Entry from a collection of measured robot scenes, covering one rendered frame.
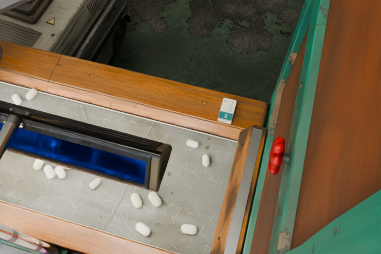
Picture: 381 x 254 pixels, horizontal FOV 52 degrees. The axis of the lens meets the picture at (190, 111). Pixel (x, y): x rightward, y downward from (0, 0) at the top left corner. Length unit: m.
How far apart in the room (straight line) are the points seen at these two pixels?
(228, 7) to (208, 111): 1.29
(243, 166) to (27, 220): 0.50
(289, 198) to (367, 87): 0.17
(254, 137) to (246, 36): 1.29
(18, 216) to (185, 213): 0.38
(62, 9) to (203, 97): 0.83
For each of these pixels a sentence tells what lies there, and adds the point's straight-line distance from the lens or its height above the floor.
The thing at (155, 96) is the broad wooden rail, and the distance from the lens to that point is 1.02.
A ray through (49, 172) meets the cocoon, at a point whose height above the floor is 0.76.
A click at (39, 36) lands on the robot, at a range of 1.61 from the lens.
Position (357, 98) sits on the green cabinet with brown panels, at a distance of 0.28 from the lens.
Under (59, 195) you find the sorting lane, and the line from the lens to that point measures 1.00.
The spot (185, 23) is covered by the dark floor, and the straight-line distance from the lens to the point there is 2.15.
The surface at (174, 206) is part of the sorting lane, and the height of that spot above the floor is 0.74.
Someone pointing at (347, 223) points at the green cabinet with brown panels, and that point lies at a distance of 0.20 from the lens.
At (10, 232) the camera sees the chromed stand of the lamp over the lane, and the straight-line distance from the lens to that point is 0.75.
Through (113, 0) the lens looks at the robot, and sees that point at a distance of 1.83.
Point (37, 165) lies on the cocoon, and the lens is 1.02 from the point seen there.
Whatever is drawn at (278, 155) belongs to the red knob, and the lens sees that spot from 0.43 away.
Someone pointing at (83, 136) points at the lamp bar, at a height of 1.11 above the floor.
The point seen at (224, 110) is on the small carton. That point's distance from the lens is 0.97.
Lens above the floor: 1.65
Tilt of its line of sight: 63 degrees down
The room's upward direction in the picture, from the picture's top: 2 degrees counter-clockwise
